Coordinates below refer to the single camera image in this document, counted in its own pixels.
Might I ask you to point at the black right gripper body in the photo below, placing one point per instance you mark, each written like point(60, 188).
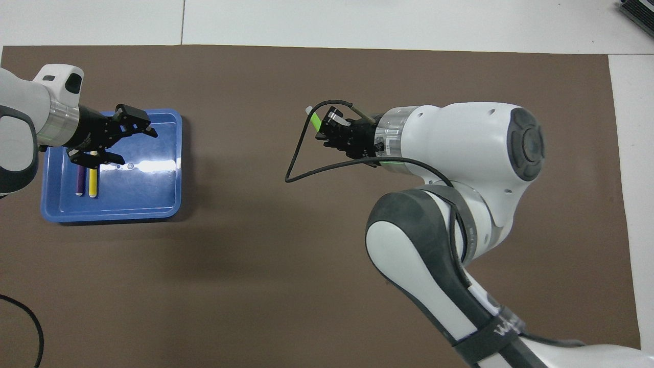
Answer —
point(367, 139)

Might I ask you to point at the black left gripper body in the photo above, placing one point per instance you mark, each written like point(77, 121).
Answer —
point(94, 132)

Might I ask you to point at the green pen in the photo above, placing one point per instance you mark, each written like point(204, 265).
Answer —
point(316, 120)

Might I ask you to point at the yellow pen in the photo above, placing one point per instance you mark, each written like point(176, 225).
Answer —
point(93, 184)

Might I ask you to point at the purple pen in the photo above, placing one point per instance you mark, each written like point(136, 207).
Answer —
point(80, 181)

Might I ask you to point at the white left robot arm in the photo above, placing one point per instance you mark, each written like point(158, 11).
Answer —
point(20, 102)

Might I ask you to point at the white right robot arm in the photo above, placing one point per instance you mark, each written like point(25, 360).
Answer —
point(460, 138)

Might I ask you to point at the blue plastic tray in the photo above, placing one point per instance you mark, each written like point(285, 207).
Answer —
point(148, 194)

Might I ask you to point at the brown table mat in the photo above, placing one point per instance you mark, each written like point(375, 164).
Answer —
point(255, 266)

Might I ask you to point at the grey ribbed device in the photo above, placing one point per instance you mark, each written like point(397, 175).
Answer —
point(641, 13)

